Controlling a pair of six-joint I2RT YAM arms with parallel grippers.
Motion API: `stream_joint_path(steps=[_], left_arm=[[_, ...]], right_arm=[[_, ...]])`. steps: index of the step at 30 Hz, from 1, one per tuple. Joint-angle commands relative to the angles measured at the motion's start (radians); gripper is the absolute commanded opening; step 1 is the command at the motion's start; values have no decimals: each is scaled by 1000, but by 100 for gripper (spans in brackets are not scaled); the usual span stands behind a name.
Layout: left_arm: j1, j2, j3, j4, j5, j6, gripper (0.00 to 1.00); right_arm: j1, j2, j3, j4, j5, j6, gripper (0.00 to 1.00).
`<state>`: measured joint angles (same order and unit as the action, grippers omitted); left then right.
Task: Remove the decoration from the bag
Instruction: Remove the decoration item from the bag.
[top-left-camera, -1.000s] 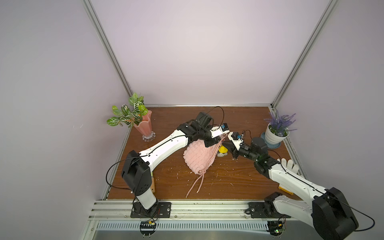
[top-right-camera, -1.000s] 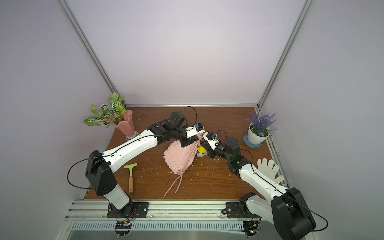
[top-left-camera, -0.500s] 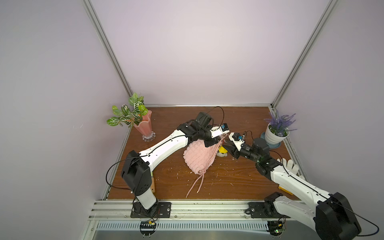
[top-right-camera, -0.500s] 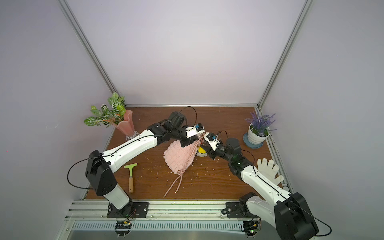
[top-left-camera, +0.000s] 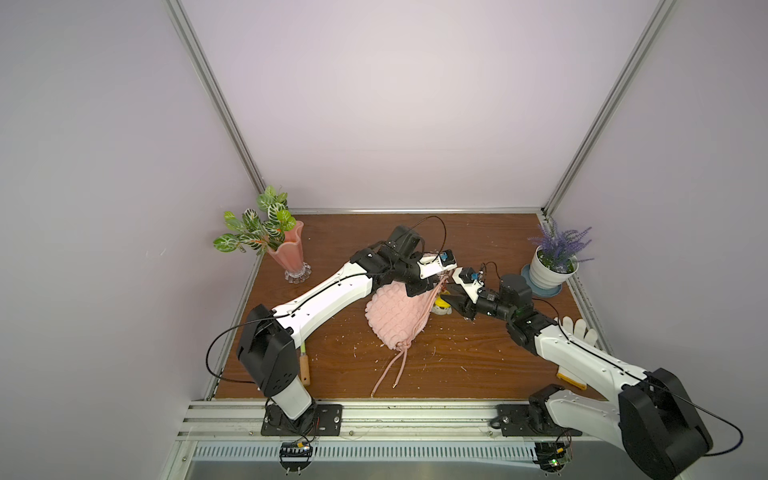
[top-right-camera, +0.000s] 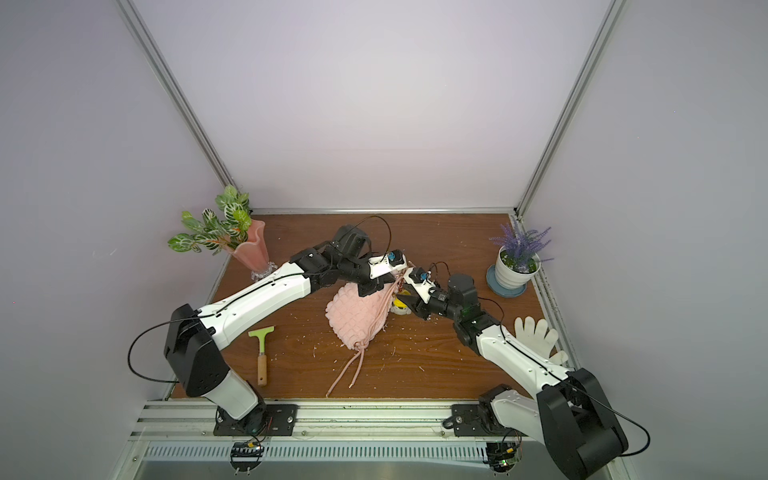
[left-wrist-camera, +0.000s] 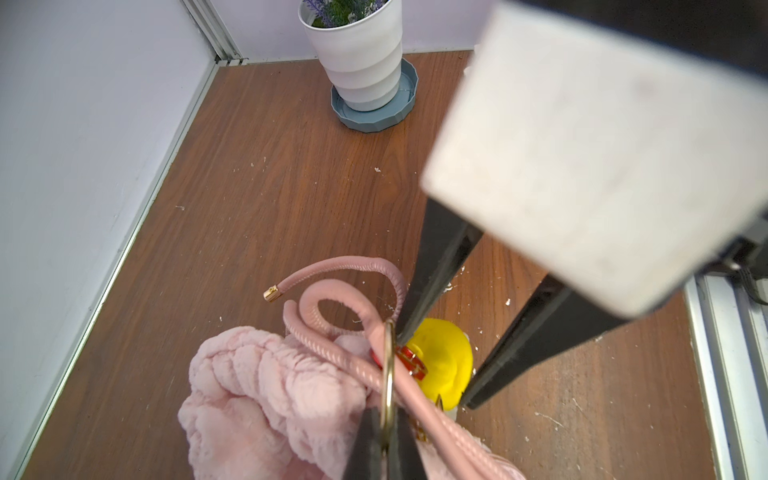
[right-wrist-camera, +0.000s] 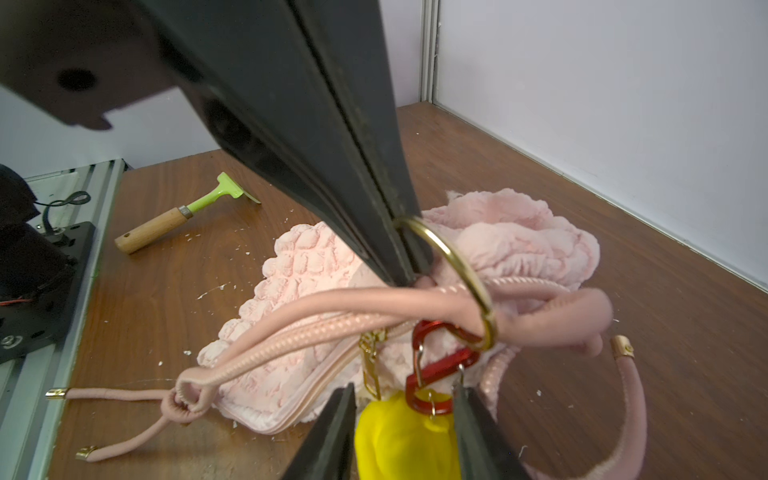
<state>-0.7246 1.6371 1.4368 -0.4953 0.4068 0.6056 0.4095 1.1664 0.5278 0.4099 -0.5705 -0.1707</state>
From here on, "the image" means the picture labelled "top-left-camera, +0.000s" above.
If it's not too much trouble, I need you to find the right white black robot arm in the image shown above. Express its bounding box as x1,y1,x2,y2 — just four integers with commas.
445,268,720,479

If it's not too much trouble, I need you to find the wooden handled tool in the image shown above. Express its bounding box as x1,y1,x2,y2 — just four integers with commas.
299,343,311,386

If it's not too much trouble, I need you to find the pink quilted drawstring bag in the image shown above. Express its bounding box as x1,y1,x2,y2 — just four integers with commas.
365,272,450,398

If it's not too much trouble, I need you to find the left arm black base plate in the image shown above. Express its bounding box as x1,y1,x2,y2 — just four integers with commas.
260,403,343,439

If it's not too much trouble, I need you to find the aluminium front rail frame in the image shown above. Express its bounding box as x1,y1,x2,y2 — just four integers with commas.
160,399,644,479

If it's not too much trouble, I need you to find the yellow-hat doll keychain decoration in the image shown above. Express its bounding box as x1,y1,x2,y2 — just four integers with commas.
431,296,453,316

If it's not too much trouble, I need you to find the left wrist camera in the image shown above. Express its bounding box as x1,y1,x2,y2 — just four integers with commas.
417,250,457,279

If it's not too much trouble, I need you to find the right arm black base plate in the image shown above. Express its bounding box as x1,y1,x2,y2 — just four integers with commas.
488,403,583,439

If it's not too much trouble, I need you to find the right connector board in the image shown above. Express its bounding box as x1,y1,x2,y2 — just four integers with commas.
534,442,571,474

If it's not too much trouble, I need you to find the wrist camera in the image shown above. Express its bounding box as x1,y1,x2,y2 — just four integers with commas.
452,267,485,303
417,250,457,279

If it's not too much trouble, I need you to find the yellow block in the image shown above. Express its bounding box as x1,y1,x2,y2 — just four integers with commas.
556,368,588,391

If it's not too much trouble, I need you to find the white glove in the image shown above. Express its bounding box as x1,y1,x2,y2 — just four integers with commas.
557,316,599,349

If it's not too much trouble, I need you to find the purple lavender artificial plant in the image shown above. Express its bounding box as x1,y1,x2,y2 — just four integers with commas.
528,220,592,274

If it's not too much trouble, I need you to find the white flower pot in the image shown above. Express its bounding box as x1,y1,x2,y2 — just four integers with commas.
529,247,579,291

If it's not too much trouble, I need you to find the pink vase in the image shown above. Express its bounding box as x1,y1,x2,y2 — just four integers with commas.
267,220,312,284

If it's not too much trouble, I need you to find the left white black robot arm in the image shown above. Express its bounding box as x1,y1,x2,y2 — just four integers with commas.
235,225,457,423

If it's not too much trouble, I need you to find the grey-blue pot saucer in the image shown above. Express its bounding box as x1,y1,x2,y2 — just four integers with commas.
521,264,568,298

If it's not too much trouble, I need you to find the green leafy artificial plant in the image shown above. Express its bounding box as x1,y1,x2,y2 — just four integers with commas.
213,186,298,253

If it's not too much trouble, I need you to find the connector board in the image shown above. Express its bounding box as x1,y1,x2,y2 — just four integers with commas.
278,441,314,475
534,442,571,474

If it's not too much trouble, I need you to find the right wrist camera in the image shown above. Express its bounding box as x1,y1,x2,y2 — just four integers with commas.
452,267,485,303

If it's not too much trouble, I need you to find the left connector board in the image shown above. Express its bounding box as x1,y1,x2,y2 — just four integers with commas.
278,441,314,475

